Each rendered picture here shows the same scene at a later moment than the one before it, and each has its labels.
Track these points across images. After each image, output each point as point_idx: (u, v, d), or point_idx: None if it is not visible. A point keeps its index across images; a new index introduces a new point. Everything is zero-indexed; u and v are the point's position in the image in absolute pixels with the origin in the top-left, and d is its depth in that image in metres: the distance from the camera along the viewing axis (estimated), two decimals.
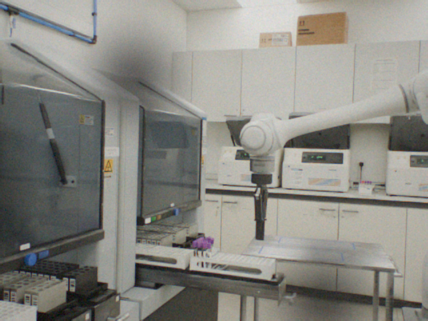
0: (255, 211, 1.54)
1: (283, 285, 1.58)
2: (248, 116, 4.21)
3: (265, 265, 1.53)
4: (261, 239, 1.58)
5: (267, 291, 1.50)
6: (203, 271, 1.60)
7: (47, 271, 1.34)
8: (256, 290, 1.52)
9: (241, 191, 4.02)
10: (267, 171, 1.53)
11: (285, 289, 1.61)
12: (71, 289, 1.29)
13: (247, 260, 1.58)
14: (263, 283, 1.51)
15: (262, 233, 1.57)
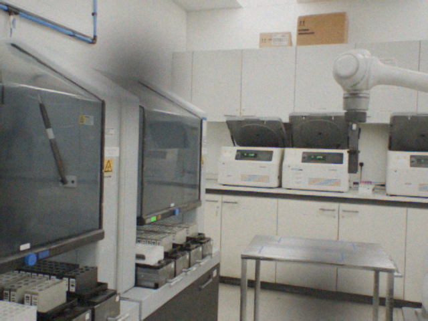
0: None
1: (170, 270, 1.73)
2: (248, 116, 4.21)
3: (149, 251, 1.67)
4: (350, 173, 1.50)
5: (149, 275, 1.65)
6: None
7: (47, 271, 1.34)
8: (140, 274, 1.66)
9: (241, 191, 4.02)
10: None
11: (172, 274, 1.75)
12: (71, 289, 1.29)
13: (136, 247, 1.73)
14: (146, 268, 1.66)
15: None
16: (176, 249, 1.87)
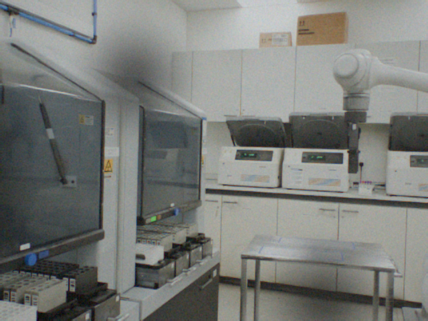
0: None
1: (170, 270, 1.73)
2: (248, 116, 4.21)
3: (149, 251, 1.67)
4: (350, 173, 1.50)
5: (149, 275, 1.65)
6: None
7: (47, 271, 1.34)
8: (140, 274, 1.66)
9: (241, 191, 4.02)
10: None
11: (172, 274, 1.75)
12: (71, 289, 1.29)
13: (136, 247, 1.73)
14: (146, 268, 1.66)
15: None
16: (176, 249, 1.87)
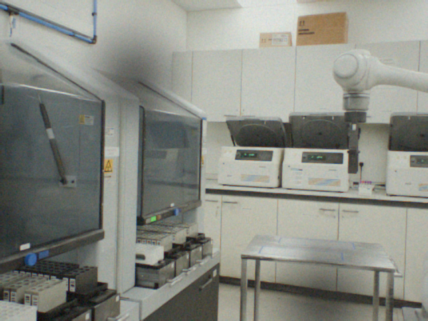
0: None
1: (170, 270, 1.73)
2: (248, 116, 4.21)
3: (149, 251, 1.67)
4: (350, 173, 1.50)
5: (149, 275, 1.65)
6: None
7: (47, 271, 1.34)
8: (140, 274, 1.66)
9: (241, 191, 4.02)
10: None
11: (172, 274, 1.75)
12: (71, 289, 1.29)
13: (136, 247, 1.73)
14: (146, 268, 1.66)
15: None
16: (176, 249, 1.87)
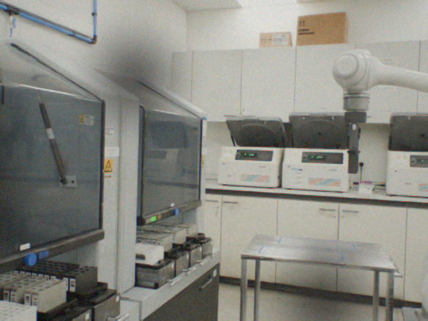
0: None
1: (170, 270, 1.73)
2: (248, 116, 4.21)
3: (149, 251, 1.67)
4: (350, 173, 1.50)
5: (149, 275, 1.65)
6: None
7: (47, 271, 1.34)
8: (140, 274, 1.66)
9: (241, 191, 4.02)
10: None
11: (172, 274, 1.75)
12: (71, 289, 1.29)
13: (136, 247, 1.73)
14: (146, 268, 1.66)
15: None
16: (176, 249, 1.87)
